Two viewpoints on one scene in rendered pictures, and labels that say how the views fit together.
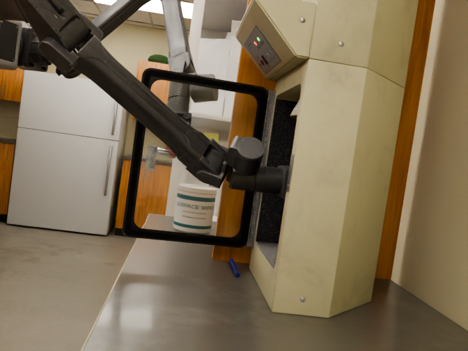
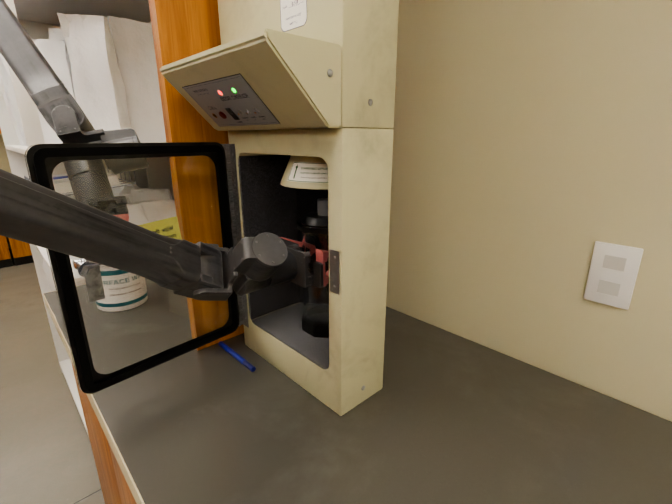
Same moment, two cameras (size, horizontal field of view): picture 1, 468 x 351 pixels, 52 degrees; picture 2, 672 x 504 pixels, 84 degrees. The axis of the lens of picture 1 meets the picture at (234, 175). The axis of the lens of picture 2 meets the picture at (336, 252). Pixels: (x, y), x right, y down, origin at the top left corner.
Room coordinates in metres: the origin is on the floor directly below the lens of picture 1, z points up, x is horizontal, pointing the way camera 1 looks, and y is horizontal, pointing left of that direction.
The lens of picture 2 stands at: (0.46, 0.22, 1.40)
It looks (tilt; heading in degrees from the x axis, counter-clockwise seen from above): 17 degrees down; 323
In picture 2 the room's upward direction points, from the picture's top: straight up
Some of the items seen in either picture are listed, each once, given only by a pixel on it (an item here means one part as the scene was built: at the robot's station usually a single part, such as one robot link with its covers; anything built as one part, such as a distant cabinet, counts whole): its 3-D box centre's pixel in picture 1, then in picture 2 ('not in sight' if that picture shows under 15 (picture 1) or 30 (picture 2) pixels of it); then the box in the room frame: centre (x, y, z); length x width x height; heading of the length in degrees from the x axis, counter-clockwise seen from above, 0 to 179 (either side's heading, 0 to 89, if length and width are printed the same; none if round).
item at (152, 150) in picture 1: (150, 157); (93, 282); (1.12, 0.20, 1.18); 0.02 x 0.02 x 0.06; 12
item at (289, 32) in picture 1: (267, 43); (240, 94); (1.03, -0.03, 1.46); 0.32 x 0.12 x 0.10; 6
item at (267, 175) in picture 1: (271, 180); (279, 266); (1.03, -0.08, 1.17); 0.10 x 0.07 x 0.07; 5
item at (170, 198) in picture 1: (196, 160); (157, 259); (1.16, 0.09, 1.19); 0.30 x 0.01 x 0.40; 102
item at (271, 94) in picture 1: (260, 169); (236, 242); (1.18, -0.06, 1.19); 0.03 x 0.02 x 0.39; 6
